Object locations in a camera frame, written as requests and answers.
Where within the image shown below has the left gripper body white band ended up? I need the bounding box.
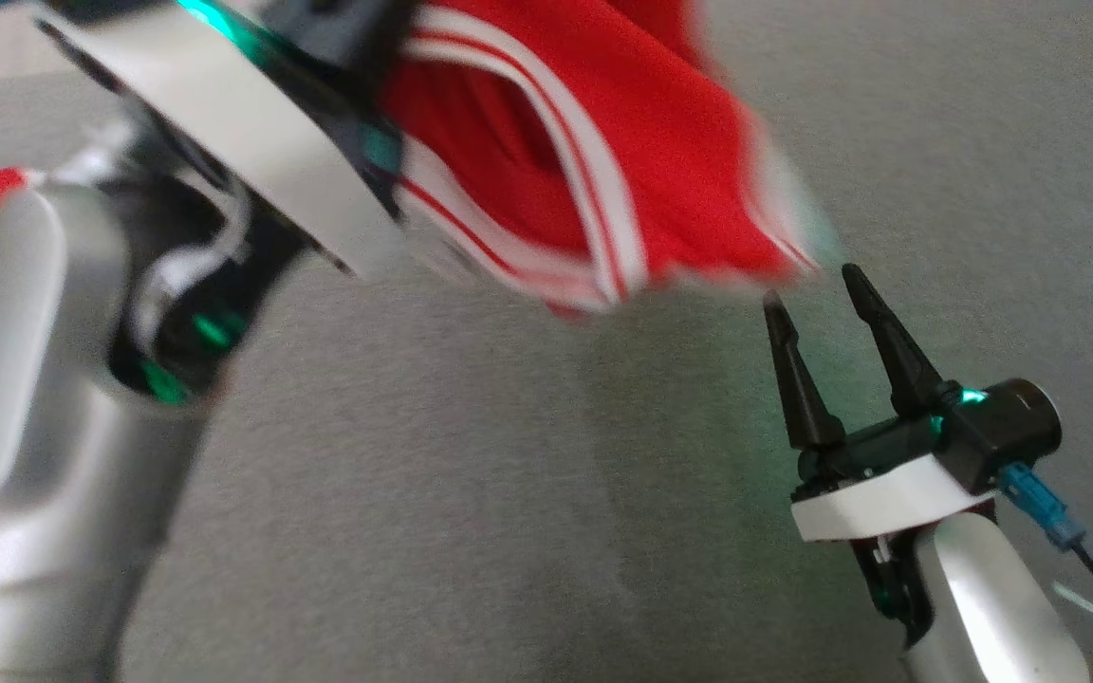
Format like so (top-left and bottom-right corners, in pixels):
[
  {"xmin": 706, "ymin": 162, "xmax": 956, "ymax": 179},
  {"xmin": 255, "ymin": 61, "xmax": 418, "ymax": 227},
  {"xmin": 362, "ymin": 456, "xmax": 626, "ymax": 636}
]
[{"xmin": 34, "ymin": 0, "xmax": 417, "ymax": 282}]

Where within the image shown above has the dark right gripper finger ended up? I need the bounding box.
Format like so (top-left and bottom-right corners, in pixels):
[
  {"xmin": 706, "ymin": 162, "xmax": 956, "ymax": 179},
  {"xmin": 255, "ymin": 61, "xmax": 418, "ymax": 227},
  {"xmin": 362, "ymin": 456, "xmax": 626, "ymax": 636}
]
[
  {"xmin": 840, "ymin": 263, "xmax": 948, "ymax": 420},
  {"xmin": 762, "ymin": 289, "xmax": 847, "ymax": 452}
]

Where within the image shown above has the red garment with white stripes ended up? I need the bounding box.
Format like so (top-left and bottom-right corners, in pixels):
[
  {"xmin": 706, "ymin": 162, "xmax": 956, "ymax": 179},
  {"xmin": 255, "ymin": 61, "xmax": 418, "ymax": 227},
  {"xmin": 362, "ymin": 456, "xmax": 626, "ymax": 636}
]
[{"xmin": 374, "ymin": 0, "xmax": 834, "ymax": 320}]

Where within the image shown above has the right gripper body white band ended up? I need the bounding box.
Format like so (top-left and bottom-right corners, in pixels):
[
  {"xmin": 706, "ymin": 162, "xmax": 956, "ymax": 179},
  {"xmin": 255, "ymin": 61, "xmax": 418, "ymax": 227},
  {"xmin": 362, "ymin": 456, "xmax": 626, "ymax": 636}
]
[{"xmin": 789, "ymin": 387, "xmax": 999, "ymax": 545}]

